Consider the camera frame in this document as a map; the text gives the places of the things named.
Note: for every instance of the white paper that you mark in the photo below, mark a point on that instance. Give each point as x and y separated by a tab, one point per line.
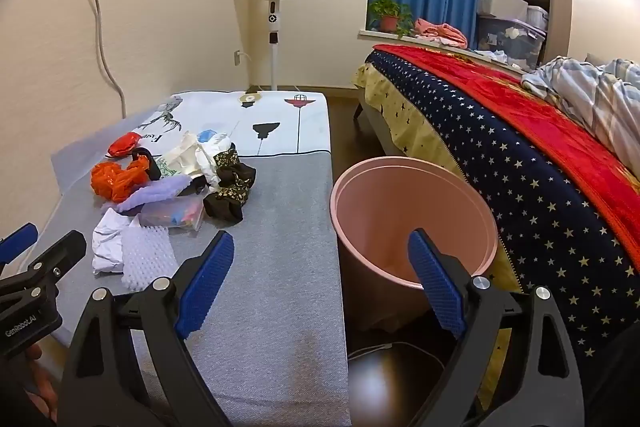
107	242

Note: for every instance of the white wall outlet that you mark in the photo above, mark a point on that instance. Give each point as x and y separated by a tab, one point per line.
238	57

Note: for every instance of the white foam net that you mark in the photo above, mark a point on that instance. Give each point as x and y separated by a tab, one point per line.
147	257

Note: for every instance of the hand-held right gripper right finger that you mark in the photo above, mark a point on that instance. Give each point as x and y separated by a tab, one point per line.
435	277

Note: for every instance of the white green-print plastic bag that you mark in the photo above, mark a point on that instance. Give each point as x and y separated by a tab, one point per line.
182	157

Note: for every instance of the red plastic bag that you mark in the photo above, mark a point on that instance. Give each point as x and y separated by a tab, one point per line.
124	144

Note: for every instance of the blue plastic cover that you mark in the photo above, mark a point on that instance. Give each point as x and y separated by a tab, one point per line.
206	136

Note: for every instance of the orange plastic bag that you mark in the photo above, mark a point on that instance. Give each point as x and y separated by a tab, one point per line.
112	182

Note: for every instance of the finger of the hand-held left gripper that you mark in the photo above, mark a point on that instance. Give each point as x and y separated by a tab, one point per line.
17	239
60	252

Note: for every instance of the white crinkled wrapper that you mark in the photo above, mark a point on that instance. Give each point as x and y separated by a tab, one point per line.
216	157

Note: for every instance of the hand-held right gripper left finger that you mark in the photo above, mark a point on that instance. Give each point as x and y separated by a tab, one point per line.
207	287

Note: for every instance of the black gold patterned wrapper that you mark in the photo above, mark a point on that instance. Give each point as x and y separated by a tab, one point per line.
237	169
225	204

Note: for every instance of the person's black-clothed leg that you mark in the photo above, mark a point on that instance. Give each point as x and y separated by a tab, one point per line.
615	382

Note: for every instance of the wooden bookshelf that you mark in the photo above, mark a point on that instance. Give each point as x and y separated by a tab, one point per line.
560	7

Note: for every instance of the pale grey sheet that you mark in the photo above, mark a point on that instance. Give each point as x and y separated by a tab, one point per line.
75	157

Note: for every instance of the potted green plant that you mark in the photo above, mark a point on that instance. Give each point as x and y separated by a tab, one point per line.
389	23

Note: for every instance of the purple foam net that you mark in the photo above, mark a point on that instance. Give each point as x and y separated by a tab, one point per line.
150	194

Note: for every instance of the clear bag with colourful contents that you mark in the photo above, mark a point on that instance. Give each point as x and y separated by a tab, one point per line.
172	213

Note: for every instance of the clear plastic storage box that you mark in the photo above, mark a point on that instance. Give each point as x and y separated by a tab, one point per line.
505	39

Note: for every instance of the pink trash bin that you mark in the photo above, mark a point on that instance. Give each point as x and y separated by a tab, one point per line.
395	212

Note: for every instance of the white lidded container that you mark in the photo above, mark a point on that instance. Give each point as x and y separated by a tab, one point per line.
537	17

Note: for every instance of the blue white striped quilt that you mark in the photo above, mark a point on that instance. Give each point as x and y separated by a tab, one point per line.
590	92

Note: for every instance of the beige storage box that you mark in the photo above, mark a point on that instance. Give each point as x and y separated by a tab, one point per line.
500	2

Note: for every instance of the bed frame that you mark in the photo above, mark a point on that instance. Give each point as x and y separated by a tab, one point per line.
380	129

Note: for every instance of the person's left hand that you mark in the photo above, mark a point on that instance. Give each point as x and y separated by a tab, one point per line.
45	387

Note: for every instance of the pink folded cloth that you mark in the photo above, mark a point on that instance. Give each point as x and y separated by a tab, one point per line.
440	32

